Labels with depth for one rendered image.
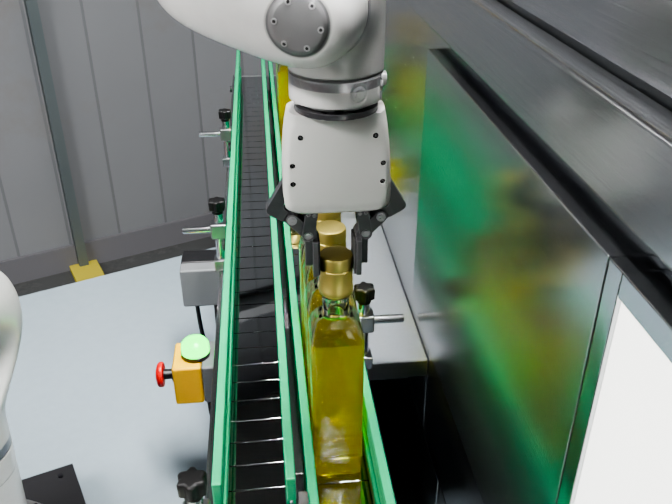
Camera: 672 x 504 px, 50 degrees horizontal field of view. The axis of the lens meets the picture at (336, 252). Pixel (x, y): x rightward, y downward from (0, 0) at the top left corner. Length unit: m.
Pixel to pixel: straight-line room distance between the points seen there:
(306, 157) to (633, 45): 0.30
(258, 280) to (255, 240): 0.14
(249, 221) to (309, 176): 0.76
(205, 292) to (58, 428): 0.37
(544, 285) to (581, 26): 0.18
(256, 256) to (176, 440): 0.36
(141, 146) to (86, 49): 0.48
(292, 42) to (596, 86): 0.21
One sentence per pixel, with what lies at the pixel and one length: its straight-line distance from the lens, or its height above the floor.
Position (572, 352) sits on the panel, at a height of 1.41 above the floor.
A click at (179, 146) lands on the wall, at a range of 3.41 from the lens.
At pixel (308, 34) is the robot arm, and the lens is 0.53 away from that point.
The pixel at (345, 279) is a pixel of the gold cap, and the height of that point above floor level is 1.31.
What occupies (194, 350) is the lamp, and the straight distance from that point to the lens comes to 1.13.
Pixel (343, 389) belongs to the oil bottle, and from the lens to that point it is 0.79.
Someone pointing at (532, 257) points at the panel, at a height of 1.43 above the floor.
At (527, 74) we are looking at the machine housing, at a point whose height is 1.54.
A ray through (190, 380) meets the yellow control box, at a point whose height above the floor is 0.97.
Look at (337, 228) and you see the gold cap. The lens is 0.77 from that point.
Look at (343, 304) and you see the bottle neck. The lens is 0.74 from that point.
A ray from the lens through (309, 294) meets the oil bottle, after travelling 0.80.
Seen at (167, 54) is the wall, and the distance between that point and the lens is 3.28.
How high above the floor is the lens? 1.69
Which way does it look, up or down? 30 degrees down
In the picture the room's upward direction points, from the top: straight up
